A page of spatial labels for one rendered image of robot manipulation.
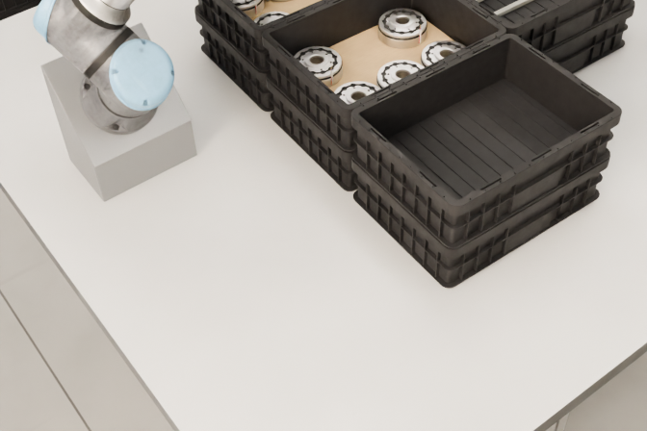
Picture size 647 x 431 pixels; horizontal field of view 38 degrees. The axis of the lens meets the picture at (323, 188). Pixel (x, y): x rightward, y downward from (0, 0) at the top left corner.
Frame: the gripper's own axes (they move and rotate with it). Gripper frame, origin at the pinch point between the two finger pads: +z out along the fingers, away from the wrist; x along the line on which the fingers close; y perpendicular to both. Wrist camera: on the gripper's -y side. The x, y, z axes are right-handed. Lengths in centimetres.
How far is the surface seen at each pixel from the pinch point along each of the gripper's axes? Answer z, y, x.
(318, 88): -7.1, -39.7, -16.2
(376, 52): 2.5, -16.5, -27.2
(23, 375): 85, -44, 63
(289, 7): 2.5, -0.1, -7.7
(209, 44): 10.5, -3.2, 10.9
